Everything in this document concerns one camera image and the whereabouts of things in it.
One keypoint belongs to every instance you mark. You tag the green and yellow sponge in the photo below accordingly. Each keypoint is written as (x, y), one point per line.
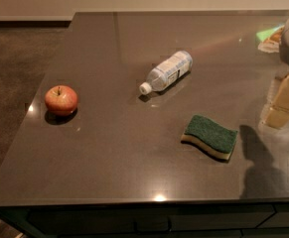
(211, 137)

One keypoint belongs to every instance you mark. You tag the red apple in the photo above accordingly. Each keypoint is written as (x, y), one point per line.
(61, 100)

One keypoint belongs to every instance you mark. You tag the dark counter cabinet with drawers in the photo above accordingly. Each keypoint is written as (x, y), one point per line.
(269, 220)

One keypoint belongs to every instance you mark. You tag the clear plastic water bottle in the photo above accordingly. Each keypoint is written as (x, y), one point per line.
(167, 72)

